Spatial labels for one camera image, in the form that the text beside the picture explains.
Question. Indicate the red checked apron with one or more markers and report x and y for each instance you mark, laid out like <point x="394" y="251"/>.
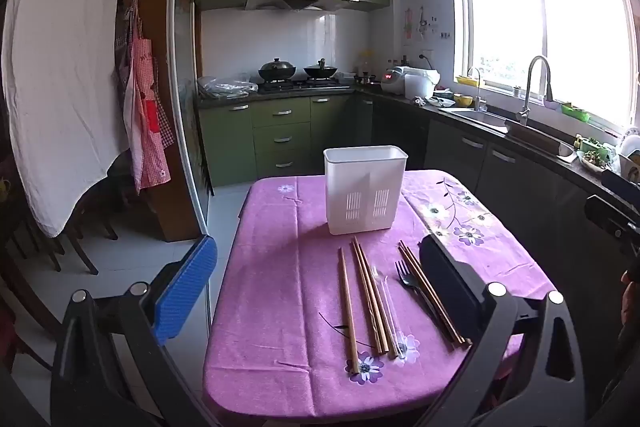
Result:
<point x="147" y="107"/>

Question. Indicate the person's right hand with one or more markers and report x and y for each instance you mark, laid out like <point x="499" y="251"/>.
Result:
<point x="627" y="297"/>

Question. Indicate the black base cabinets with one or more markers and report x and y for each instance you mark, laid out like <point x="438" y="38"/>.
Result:
<point x="500" y="177"/>

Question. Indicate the small steel faucet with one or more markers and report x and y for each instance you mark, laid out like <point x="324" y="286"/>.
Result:
<point x="478" y="89"/>

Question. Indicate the yellow tray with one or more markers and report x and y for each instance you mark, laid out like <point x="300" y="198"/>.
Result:
<point x="467" y="80"/>

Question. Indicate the gas stove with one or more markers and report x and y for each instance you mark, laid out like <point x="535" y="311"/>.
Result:
<point x="300" y="85"/>

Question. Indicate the plate of food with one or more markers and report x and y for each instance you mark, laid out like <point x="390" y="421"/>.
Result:
<point x="593" y="155"/>

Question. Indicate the yellow bowl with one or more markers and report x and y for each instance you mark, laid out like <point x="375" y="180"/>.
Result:
<point x="463" y="100"/>

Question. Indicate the brown wooden chopstick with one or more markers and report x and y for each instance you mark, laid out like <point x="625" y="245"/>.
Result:
<point x="430" y="287"/>
<point x="425" y="292"/>
<point x="364" y="302"/>
<point x="370" y="297"/>
<point x="348" y="307"/>

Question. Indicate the window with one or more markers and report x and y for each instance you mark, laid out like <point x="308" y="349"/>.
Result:
<point x="540" y="22"/>

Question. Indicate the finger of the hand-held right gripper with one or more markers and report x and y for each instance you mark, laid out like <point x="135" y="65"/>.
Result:
<point x="622" y="189"/>
<point x="607" y="217"/>

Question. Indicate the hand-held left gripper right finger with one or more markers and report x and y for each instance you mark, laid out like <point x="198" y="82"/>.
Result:
<point x="450" y="287"/>

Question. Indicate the steel sink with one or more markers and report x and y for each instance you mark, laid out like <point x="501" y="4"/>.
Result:
<point x="485" y="118"/>

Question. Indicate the white rice cooker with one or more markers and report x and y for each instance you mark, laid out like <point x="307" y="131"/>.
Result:
<point x="395" y="79"/>

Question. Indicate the white plastic utensil holder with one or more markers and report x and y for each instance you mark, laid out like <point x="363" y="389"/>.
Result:
<point x="365" y="187"/>

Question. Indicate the purple floral tablecloth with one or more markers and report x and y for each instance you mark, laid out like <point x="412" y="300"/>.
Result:
<point x="280" y="282"/>

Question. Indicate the clear plastic bags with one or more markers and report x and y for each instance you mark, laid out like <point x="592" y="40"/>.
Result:
<point x="222" y="88"/>

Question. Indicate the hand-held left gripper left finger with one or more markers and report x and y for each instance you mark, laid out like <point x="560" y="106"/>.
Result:
<point x="185" y="287"/>

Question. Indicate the white plastic container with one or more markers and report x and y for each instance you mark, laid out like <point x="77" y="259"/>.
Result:
<point x="420" y="84"/>

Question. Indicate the sliding glass door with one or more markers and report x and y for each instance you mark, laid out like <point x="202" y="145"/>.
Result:
<point x="187" y="82"/>

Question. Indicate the black wok with lid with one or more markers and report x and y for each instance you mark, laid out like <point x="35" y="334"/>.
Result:
<point x="321" y="69"/>
<point x="276" y="69"/>

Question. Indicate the green tray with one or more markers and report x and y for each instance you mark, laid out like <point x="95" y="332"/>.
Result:
<point x="575" y="112"/>

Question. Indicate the tall steel faucet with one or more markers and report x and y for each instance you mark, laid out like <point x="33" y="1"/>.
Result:
<point x="531" y="72"/>

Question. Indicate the white cloth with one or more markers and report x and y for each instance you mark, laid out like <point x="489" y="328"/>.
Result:
<point x="65" y="57"/>

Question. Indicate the green base cabinets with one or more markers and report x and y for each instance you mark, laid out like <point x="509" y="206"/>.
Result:
<point x="280" y="137"/>

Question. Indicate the wooden chair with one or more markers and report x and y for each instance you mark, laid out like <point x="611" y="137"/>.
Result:
<point x="75" y="227"/>

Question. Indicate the black plastic fork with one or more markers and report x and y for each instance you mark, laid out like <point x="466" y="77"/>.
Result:
<point x="412" y="282"/>

